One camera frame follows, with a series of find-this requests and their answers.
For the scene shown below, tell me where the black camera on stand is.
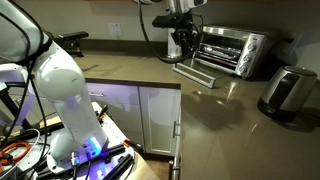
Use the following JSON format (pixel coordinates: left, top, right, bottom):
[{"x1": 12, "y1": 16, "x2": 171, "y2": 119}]
[{"x1": 57, "y1": 30, "x2": 90, "y2": 58}]

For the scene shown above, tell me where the stainless steel electric kettle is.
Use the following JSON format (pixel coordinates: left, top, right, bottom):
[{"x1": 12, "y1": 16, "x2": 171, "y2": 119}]
[{"x1": 256, "y1": 65, "x2": 319, "y2": 122}]

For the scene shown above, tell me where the glass toaster oven door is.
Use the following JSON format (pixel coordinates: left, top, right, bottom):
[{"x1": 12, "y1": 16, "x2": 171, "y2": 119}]
[{"x1": 172, "y1": 57, "x2": 232, "y2": 90}]

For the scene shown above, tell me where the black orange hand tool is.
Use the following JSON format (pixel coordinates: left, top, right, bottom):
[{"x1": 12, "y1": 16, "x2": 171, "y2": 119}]
[
  {"x1": 122, "y1": 137, "x2": 145, "y2": 155},
  {"x1": 96, "y1": 104, "x2": 110, "y2": 122}
]

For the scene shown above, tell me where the white paper towel roll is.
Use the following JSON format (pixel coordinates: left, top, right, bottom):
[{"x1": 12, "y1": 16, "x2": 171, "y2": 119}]
[{"x1": 167, "y1": 27, "x2": 183, "y2": 59}]

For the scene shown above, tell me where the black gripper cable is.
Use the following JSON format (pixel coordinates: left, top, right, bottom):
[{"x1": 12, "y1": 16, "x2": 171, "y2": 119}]
[{"x1": 137, "y1": 0, "x2": 204, "y2": 65}]

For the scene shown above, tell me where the white wall outlet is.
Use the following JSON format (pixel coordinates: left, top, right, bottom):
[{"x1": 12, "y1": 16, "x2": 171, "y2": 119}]
[{"x1": 108, "y1": 21, "x2": 123, "y2": 37}]

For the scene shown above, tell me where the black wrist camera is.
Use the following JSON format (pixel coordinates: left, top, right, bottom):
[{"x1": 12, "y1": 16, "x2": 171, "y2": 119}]
[{"x1": 152, "y1": 14, "x2": 194, "y2": 30}]

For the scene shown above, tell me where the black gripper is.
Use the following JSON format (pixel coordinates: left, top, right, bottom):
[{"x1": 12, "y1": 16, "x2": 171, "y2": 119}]
[{"x1": 171, "y1": 27, "x2": 201, "y2": 60}]

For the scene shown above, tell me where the white lower cabinet door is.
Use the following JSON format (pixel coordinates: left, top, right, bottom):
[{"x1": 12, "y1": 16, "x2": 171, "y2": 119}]
[
  {"x1": 137, "y1": 85, "x2": 182, "y2": 157},
  {"x1": 85, "y1": 82, "x2": 145, "y2": 148}
]

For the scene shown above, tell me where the oven wire rack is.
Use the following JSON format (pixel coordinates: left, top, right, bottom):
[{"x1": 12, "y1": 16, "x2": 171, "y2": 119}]
[{"x1": 202, "y1": 44, "x2": 242, "y2": 65}]

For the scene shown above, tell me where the stainless steel toaster oven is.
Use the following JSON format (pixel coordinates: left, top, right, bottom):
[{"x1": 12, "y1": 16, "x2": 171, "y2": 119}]
[{"x1": 194, "y1": 25, "x2": 270, "y2": 80}]

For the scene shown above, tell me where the silver cabinet door handle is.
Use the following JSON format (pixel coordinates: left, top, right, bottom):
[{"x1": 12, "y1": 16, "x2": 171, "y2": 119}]
[
  {"x1": 172, "y1": 120, "x2": 182, "y2": 140},
  {"x1": 87, "y1": 91, "x2": 105, "y2": 99}
]

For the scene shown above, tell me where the white stand frame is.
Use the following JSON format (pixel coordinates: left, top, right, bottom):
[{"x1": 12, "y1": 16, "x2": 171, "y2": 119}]
[{"x1": 0, "y1": 62, "x2": 36, "y2": 128}]

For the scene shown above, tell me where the orange cable coil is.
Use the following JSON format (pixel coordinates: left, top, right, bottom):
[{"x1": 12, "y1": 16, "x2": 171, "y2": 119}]
[{"x1": 0, "y1": 141, "x2": 32, "y2": 167}]

